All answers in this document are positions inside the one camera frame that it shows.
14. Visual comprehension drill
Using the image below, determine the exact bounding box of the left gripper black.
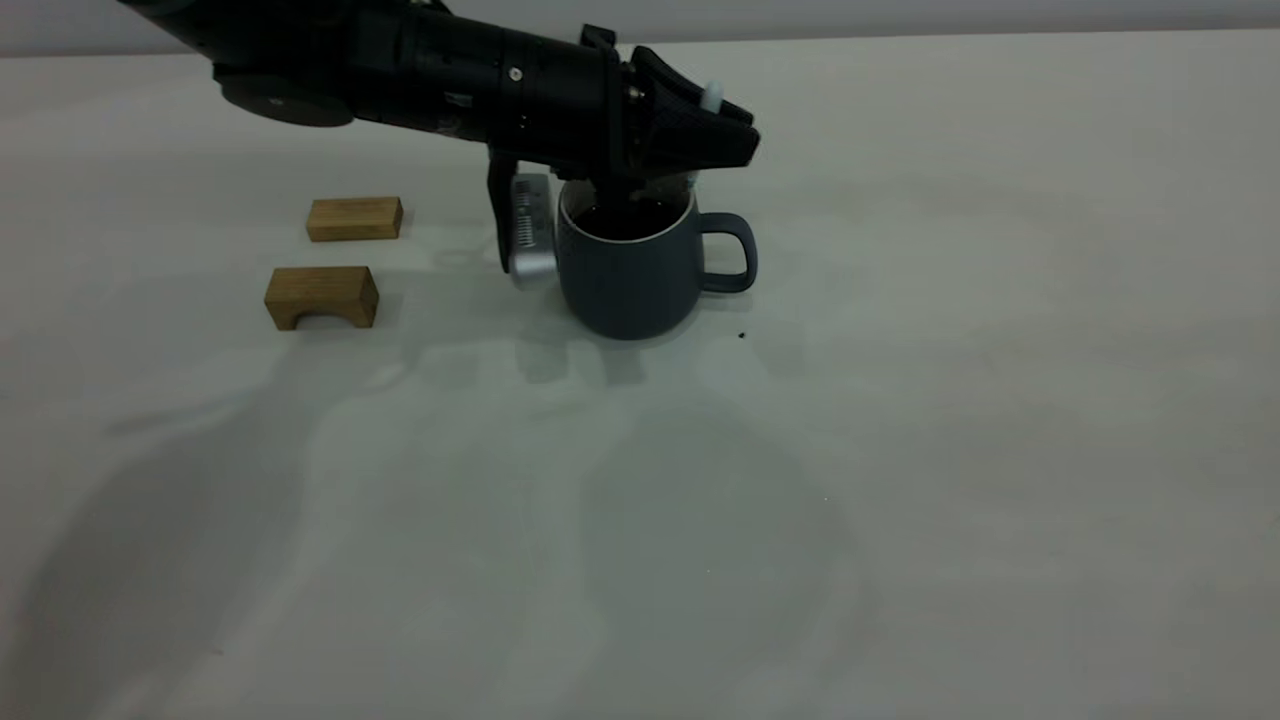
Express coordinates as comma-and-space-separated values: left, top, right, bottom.
580, 24, 762, 201

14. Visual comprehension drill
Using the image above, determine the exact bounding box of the grey ceramic mug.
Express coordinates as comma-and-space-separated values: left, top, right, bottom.
556, 172, 759, 341

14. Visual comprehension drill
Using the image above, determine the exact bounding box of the dark coffee liquid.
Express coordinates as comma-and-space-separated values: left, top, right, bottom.
575, 195, 691, 242

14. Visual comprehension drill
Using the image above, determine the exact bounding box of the flat wooden block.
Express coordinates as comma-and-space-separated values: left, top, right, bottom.
306, 196, 405, 243

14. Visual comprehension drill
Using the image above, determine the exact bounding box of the arched wooden block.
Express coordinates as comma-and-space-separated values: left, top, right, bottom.
264, 265, 381, 331

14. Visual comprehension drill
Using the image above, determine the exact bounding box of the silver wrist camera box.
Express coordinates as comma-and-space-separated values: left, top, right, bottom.
508, 173, 558, 291

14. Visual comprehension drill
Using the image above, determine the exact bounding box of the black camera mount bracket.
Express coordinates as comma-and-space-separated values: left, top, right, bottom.
486, 148, 523, 273

